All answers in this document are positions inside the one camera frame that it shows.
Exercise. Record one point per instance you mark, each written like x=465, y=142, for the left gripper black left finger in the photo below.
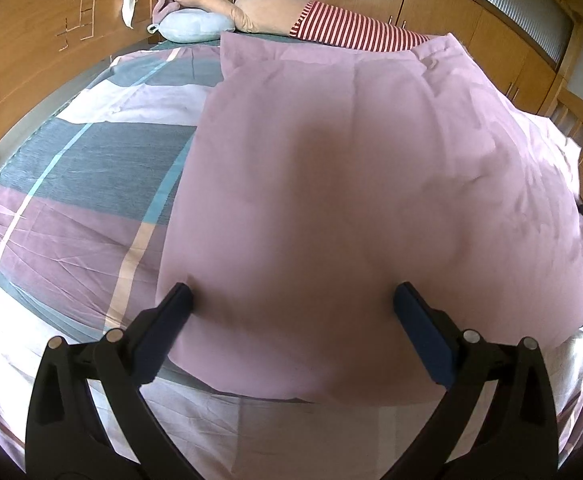
x=65, y=438

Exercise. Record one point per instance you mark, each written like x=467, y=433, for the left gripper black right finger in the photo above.
x=497, y=418

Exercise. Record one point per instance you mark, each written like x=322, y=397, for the pink hooded jacket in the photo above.
x=321, y=178

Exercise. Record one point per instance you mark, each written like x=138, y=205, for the large plush dog striped shirt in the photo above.
x=312, y=20

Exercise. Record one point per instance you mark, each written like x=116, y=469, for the wooden left bed board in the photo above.
x=46, y=43

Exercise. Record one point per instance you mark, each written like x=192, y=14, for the light blue neck pillow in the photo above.
x=189, y=26

